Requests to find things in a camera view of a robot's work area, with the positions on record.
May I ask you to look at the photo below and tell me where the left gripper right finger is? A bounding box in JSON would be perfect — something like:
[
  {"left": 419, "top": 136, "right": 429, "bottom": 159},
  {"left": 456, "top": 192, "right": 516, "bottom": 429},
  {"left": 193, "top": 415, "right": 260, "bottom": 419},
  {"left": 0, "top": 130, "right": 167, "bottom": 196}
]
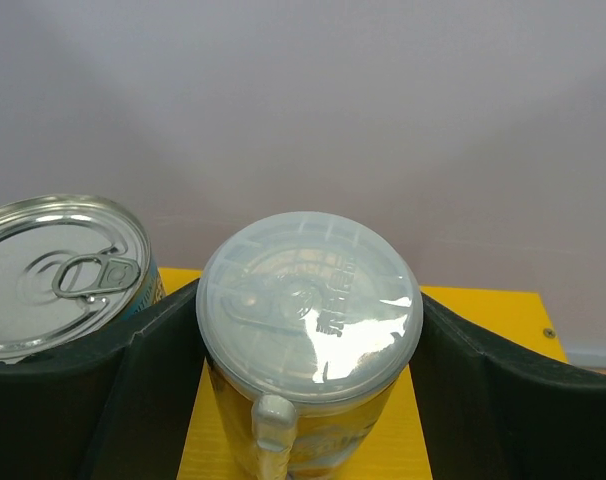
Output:
[{"left": 409, "top": 296, "right": 606, "bottom": 479}]

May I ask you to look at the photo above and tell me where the white lid clear jar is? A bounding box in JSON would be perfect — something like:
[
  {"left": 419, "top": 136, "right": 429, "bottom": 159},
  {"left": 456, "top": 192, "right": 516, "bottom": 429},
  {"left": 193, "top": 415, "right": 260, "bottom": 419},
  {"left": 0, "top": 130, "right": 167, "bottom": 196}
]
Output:
[{"left": 195, "top": 212, "right": 423, "bottom": 479}]

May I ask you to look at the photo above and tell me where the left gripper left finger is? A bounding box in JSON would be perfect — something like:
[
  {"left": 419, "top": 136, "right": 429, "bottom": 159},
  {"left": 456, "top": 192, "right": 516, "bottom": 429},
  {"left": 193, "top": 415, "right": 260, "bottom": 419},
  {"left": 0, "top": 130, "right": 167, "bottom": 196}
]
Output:
[{"left": 0, "top": 284, "right": 204, "bottom": 479}]

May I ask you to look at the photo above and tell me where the yellow wooden box counter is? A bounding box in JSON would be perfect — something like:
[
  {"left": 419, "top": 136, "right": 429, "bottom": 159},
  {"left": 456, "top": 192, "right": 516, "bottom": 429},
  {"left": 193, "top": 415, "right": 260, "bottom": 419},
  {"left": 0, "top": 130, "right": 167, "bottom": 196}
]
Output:
[{"left": 177, "top": 286, "right": 567, "bottom": 480}]

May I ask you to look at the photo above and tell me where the blue label tin can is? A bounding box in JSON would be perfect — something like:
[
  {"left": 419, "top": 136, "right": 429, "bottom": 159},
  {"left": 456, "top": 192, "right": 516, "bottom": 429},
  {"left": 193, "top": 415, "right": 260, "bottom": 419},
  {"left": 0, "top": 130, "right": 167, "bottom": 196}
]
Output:
[{"left": 0, "top": 194, "right": 165, "bottom": 364}]

